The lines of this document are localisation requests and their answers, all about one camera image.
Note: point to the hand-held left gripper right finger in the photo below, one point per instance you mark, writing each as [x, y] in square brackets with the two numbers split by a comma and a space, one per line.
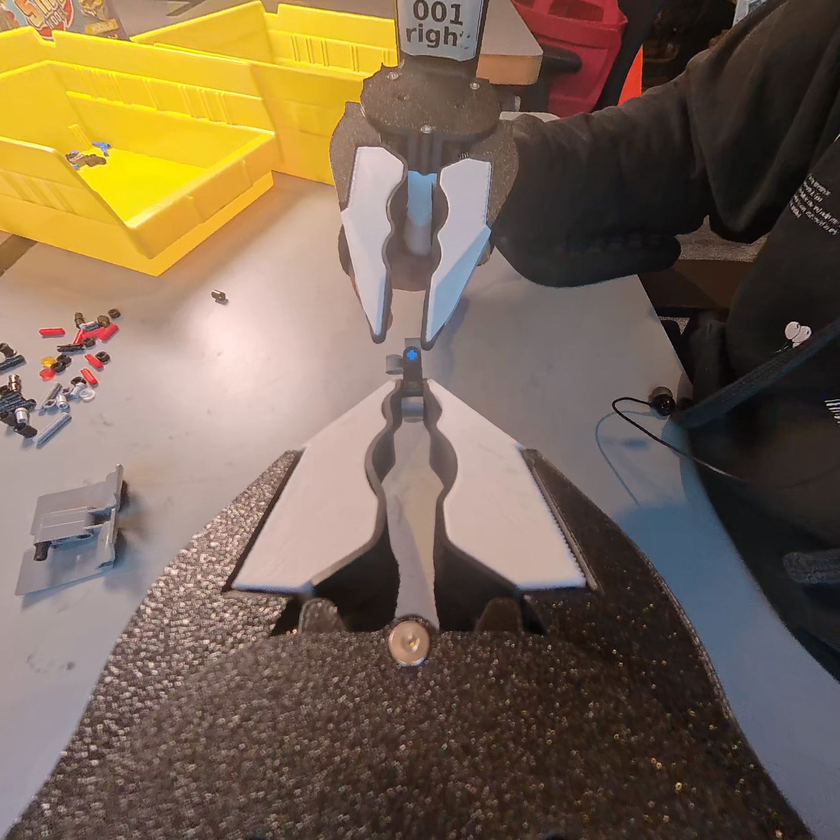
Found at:
[512, 525]

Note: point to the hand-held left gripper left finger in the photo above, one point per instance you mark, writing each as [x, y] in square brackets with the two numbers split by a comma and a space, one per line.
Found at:
[315, 518]

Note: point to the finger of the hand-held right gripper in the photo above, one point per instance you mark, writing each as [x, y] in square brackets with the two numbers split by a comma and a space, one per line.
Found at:
[367, 216]
[466, 223]

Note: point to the yellow plastic bin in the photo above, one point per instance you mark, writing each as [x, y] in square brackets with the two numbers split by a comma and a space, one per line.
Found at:
[164, 197]
[315, 65]

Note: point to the silver toy scoop part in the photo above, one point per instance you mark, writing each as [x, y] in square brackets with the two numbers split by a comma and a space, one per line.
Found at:
[72, 525]

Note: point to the mixed toy parts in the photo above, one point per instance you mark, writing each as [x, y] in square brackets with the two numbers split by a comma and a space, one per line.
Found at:
[85, 157]

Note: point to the pile of small toy parts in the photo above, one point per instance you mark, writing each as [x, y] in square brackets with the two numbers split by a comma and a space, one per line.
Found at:
[62, 367]

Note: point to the grey desk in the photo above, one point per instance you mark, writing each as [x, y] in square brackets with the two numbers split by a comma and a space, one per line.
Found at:
[229, 394]

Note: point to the light wooden board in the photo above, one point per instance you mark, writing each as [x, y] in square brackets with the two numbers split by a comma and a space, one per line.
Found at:
[508, 59]

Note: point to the red plastic crate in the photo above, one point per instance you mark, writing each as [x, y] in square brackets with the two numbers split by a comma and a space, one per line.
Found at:
[571, 39]

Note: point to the person's black jacket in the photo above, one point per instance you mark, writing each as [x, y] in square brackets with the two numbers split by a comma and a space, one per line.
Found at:
[774, 328]

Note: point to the yellow picture toy box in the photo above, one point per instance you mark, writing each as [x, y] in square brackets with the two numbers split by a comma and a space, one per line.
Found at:
[59, 16]

